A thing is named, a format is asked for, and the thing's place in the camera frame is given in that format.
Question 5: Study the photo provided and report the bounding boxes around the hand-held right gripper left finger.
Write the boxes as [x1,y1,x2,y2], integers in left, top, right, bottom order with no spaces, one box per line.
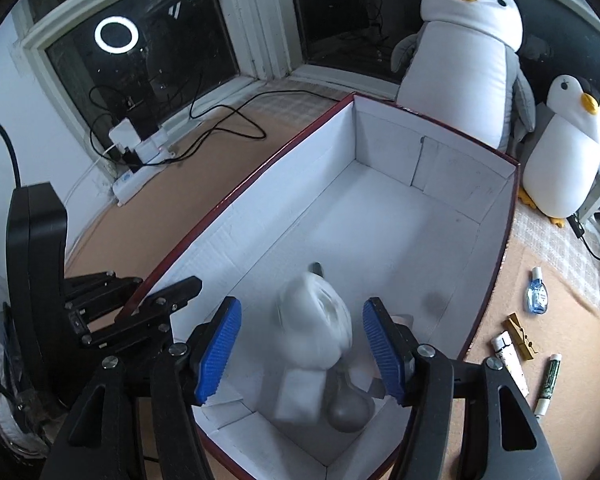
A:
[40,296,243,480]

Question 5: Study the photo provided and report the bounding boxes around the small white power adapter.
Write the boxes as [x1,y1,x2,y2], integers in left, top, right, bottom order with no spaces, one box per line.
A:
[137,130,170,158]

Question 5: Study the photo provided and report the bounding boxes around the white ribbed object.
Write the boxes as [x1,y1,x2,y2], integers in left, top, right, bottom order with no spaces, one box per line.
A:
[0,390,51,453]

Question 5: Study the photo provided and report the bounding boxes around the large white power adapter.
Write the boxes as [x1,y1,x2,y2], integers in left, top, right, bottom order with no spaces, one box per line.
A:
[109,119,143,153]

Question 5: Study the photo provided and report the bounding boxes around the green white marker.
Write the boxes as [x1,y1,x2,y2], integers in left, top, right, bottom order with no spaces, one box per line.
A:
[534,353,563,417]

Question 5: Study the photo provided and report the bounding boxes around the dark red cardboard box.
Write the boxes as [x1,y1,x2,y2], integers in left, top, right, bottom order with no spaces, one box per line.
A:
[130,92,522,480]

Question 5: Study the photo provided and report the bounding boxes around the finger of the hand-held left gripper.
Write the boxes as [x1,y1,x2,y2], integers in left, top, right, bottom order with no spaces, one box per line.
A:
[64,271,145,333]
[77,276,203,366]

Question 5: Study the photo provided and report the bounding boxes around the translucent grey spoon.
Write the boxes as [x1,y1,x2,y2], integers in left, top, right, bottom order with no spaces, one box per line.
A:
[327,312,416,433]

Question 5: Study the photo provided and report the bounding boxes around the thick black gripper cable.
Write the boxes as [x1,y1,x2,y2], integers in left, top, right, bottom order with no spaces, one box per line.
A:
[0,117,23,191]

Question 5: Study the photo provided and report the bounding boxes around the white square wall charger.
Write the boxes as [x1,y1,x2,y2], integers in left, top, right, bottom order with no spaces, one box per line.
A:
[272,366,331,423]

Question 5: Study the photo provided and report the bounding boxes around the wooden clothespin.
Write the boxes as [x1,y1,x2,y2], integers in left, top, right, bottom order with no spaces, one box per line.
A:
[502,312,539,361]

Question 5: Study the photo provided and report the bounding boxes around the small blue eye drop bottle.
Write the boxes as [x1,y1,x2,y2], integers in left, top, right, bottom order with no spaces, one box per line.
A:
[526,267,545,315]

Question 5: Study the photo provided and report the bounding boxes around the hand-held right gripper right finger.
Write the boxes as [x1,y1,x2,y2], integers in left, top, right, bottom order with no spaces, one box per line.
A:
[362,297,563,480]

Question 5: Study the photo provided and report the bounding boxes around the white window frame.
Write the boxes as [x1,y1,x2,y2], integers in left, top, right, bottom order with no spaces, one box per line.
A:
[10,0,600,221]

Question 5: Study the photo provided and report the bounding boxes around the white power strip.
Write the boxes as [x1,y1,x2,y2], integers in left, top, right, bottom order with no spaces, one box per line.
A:
[111,147,177,207]

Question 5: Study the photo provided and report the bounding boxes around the large penguin plush toy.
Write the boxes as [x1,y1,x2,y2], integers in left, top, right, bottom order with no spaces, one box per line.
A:
[391,0,538,153]

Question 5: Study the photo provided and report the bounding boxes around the small penguin plush toy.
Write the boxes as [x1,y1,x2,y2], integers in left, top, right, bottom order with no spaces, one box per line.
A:
[517,74,600,228]

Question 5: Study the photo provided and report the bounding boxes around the long black power cable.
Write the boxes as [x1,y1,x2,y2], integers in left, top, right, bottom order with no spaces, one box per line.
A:
[89,82,268,163]

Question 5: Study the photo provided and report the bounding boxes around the white patterned lighter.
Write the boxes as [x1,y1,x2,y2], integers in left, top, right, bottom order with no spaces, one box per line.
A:
[491,332,530,396]

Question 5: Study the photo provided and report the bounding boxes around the white round plug-in device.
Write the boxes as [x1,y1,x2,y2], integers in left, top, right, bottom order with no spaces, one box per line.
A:
[275,260,355,372]

